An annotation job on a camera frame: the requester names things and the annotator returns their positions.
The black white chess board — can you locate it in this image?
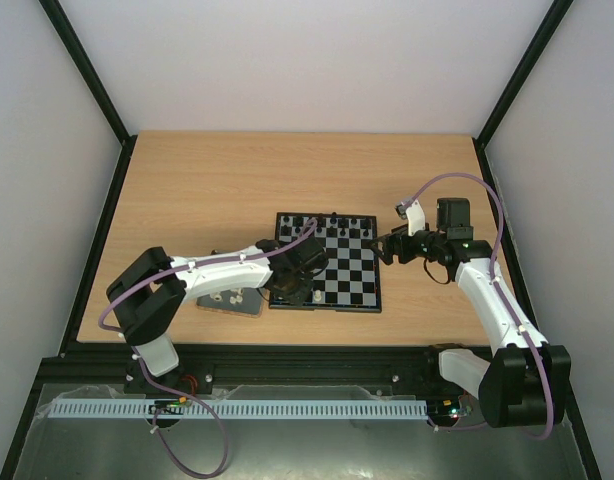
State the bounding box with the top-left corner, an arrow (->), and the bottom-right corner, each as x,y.
269,212 -> 382,313

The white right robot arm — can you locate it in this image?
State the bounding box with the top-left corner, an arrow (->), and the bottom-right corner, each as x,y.
370,198 -> 571,429

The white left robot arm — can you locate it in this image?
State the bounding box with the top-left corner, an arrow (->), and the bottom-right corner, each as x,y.
106,236 -> 328,377

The dark cork-edged tray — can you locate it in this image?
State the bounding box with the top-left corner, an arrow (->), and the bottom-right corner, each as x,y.
188,247 -> 271,316

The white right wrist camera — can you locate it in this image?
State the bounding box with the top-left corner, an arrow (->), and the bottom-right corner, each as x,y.
395,200 -> 426,237

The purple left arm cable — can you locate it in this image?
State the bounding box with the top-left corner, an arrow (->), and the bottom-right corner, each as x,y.
99,217 -> 320,475

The light blue cable duct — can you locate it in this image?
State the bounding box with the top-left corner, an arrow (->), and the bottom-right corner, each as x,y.
47,399 -> 428,420

